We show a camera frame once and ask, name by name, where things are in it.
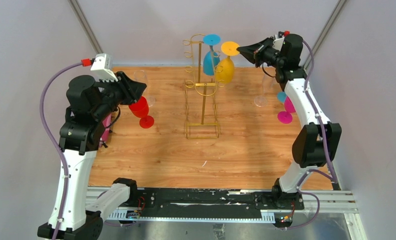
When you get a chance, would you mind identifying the pink camouflage cloth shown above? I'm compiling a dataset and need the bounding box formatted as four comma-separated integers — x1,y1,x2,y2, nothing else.
99,114,112,148

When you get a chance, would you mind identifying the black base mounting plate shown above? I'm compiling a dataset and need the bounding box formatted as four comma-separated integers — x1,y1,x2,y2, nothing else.
138,187,304,220

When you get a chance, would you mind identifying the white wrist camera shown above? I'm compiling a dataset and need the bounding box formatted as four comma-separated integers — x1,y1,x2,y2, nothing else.
91,53,119,83
273,30,290,51

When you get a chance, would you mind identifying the light blue wine glass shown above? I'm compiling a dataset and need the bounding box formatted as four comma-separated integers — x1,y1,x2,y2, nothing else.
276,91,287,103

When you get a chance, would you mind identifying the aluminium frame rail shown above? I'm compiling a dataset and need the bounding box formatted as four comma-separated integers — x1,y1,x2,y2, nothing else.
47,185,364,240

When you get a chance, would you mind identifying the gold wire glass rack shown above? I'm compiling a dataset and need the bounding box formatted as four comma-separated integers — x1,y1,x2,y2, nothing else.
182,33,224,139

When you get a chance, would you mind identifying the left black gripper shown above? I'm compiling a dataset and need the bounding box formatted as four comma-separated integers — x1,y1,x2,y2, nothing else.
93,70,147,120

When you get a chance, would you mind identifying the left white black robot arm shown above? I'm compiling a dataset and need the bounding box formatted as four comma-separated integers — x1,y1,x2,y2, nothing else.
37,71,147,240

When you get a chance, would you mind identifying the clear wine glass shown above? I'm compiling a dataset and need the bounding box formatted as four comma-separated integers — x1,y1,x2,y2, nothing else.
134,69,156,107
254,74,274,108

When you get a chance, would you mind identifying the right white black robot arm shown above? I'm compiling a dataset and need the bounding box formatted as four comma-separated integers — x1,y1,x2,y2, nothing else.
237,32,342,209

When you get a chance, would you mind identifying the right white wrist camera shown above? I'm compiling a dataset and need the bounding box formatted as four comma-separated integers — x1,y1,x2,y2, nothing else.
273,30,290,51

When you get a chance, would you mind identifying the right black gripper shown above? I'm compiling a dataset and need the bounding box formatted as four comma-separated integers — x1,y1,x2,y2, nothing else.
237,36,285,69

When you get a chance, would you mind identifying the red wine glass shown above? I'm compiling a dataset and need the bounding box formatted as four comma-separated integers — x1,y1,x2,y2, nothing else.
128,96,155,129

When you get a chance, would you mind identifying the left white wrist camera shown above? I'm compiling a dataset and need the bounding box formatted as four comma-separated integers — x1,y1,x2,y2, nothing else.
91,53,119,83

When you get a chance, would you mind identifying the pink wine glass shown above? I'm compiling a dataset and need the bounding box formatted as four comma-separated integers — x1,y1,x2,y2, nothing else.
277,96,296,124

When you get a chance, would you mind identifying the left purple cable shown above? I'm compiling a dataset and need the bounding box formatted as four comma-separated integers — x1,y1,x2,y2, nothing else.
39,58,92,240

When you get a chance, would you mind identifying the yellow wine glass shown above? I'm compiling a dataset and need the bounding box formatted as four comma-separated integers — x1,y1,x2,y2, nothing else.
215,41,239,86

